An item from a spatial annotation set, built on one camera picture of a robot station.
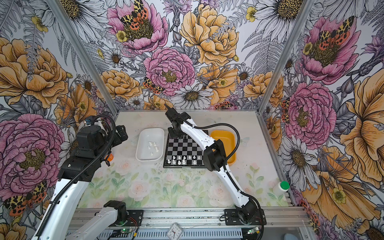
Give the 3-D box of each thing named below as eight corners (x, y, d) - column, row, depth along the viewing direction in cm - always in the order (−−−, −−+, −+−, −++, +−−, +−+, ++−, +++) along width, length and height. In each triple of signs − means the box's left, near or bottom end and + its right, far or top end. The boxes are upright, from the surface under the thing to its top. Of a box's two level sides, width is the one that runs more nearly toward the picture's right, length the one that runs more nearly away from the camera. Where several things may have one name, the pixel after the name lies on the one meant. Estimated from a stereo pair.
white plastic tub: (134, 164, 95) (130, 159, 90) (143, 133, 111) (140, 127, 106) (161, 165, 95) (159, 159, 90) (166, 133, 111) (165, 127, 106)
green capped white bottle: (272, 195, 83) (280, 189, 76) (269, 187, 86) (277, 180, 79) (282, 195, 83) (291, 189, 76) (279, 187, 86) (288, 180, 79)
